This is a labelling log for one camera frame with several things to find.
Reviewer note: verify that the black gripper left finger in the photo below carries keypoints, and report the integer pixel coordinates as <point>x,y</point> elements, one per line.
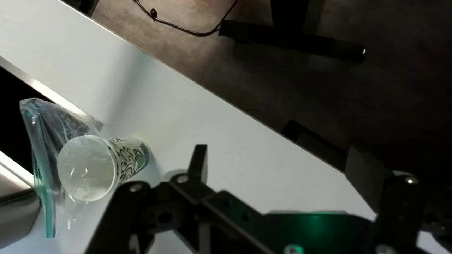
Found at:
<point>197,166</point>

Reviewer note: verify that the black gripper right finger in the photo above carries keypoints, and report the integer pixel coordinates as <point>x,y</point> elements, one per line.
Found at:
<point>399,215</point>

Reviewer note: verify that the clear zip plastic bag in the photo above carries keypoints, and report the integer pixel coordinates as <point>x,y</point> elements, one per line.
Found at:
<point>49,128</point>

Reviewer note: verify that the black stand base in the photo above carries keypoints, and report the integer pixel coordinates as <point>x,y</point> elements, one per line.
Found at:
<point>285,32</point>

